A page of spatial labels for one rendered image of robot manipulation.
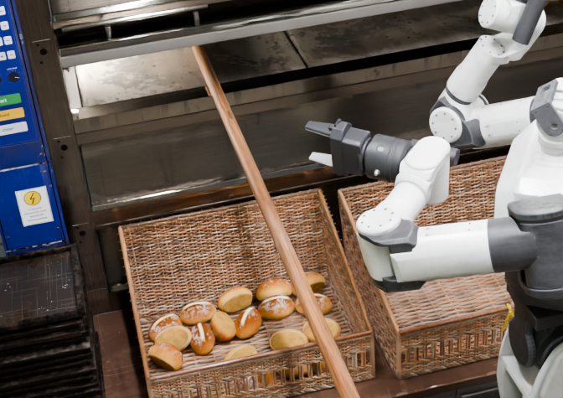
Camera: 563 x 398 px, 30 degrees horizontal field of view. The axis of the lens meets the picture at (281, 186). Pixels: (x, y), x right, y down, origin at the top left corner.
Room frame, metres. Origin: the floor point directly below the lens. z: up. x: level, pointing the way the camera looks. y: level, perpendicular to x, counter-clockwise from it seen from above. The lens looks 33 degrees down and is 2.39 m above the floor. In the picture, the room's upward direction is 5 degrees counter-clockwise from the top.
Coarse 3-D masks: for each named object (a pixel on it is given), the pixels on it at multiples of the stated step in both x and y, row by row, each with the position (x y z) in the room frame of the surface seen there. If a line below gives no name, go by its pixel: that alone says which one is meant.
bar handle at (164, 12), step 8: (168, 8) 2.22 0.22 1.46; (176, 8) 2.22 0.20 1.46; (184, 8) 2.22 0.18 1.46; (192, 8) 2.22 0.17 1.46; (200, 8) 2.22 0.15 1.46; (128, 16) 2.19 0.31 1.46; (136, 16) 2.20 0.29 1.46; (144, 16) 2.20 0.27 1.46; (152, 16) 2.20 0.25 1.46; (160, 16) 2.20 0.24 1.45; (72, 24) 2.17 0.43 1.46; (80, 24) 2.17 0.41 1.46; (88, 24) 2.17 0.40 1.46; (96, 24) 2.18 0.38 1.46; (104, 24) 2.18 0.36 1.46; (112, 24) 2.18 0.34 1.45; (64, 32) 2.16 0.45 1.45
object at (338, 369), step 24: (192, 48) 2.57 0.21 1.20; (216, 96) 2.26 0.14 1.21; (240, 144) 2.02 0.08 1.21; (264, 192) 1.82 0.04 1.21; (264, 216) 1.75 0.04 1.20; (288, 240) 1.65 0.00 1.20; (288, 264) 1.58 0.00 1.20; (312, 312) 1.43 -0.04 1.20; (336, 360) 1.30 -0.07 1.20; (336, 384) 1.26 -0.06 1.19
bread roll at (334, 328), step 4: (328, 320) 2.06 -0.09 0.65; (332, 320) 2.06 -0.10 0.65; (304, 324) 2.06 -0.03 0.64; (308, 324) 2.05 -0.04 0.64; (328, 324) 2.04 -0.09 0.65; (332, 324) 2.04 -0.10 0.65; (336, 324) 2.05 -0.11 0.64; (304, 328) 2.05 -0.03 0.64; (308, 328) 2.05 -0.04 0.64; (332, 328) 2.04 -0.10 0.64; (336, 328) 2.04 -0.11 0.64; (340, 328) 2.05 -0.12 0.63; (304, 332) 2.04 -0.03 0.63; (308, 332) 2.04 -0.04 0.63; (332, 332) 2.03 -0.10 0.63; (336, 332) 2.03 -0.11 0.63; (340, 332) 2.04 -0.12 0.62; (308, 336) 2.04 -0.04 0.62; (312, 336) 2.03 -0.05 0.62; (336, 336) 2.03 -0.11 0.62; (312, 340) 2.03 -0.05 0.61
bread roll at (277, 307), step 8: (272, 296) 2.18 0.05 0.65; (280, 296) 2.18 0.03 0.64; (264, 304) 2.16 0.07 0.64; (272, 304) 2.15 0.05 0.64; (280, 304) 2.15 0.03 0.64; (288, 304) 2.16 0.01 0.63; (264, 312) 2.15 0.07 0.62; (272, 312) 2.14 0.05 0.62; (280, 312) 2.14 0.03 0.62; (288, 312) 2.15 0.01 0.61
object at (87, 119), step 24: (552, 24) 2.56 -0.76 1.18; (432, 48) 2.48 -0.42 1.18; (456, 48) 2.47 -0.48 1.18; (288, 72) 2.41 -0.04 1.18; (312, 72) 2.40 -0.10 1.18; (336, 72) 2.39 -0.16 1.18; (360, 72) 2.40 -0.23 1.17; (384, 72) 2.41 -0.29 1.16; (408, 72) 2.42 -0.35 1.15; (144, 96) 2.35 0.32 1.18; (168, 96) 2.34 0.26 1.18; (192, 96) 2.33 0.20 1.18; (240, 96) 2.34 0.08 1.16; (264, 96) 2.35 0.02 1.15; (72, 120) 2.26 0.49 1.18; (96, 120) 2.27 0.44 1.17; (120, 120) 2.28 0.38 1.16; (144, 120) 2.29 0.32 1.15
